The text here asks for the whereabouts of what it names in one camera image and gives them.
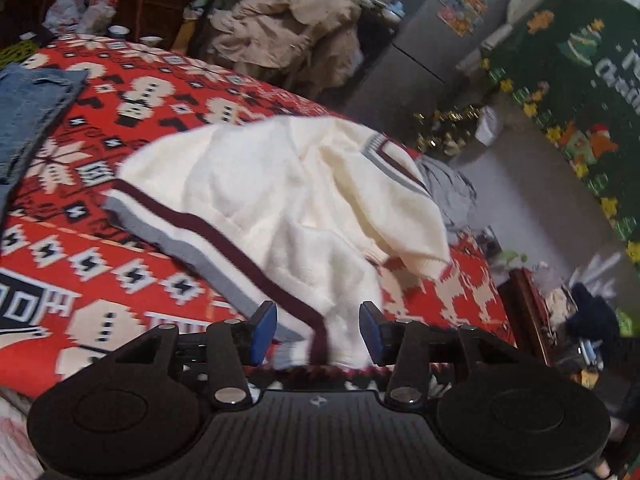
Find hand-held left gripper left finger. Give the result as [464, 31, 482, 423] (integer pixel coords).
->
[107, 301, 278, 412]

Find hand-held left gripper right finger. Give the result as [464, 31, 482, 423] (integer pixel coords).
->
[359, 302, 506, 406]

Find white knit vest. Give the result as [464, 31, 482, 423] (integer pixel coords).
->
[102, 115, 453, 368]

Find brown wooden box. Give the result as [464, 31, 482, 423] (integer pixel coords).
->
[502, 267, 556, 361]

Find grey shirt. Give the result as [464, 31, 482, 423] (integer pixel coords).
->
[417, 155, 478, 231]

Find red patterned blanket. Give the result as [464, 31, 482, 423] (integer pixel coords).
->
[0, 32, 518, 401]

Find small tinsel tree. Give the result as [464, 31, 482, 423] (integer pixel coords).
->
[412, 105, 483, 158]

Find navy clothing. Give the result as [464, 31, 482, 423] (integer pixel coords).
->
[570, 282, 621, 341]

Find white paper bag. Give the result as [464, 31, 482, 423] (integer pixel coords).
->
[475, 105, 501, 146]

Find white pink bedsheet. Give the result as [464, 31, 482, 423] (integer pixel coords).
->
[0, 390, 43, 480]

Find silver refrigerator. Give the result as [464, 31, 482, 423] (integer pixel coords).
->
[345, 0, 516, 121]

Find beige jacket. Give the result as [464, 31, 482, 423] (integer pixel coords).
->
[210, 0, 363, 93]

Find blue jeans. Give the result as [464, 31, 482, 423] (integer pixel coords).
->
[0, 64, 90, 221]

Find group of colourful fridge stickers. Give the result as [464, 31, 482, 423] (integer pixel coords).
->
[437, 0, 488, 36]

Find dark wooden drawer cabinet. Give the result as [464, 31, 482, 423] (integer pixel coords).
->
[117, 0, 211, 48]

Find plain whitish plastic bag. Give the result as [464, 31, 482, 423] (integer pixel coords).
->
[80, 2, 118, 36]

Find green plastic crate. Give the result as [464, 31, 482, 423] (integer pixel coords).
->
[0, 40, 38, 68]

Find white plastic bag red print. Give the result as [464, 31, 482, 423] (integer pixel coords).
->
[45, 0, 86, 28]

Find green festive wall hanging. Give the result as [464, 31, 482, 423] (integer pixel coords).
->
[487, 0, 640, 271]

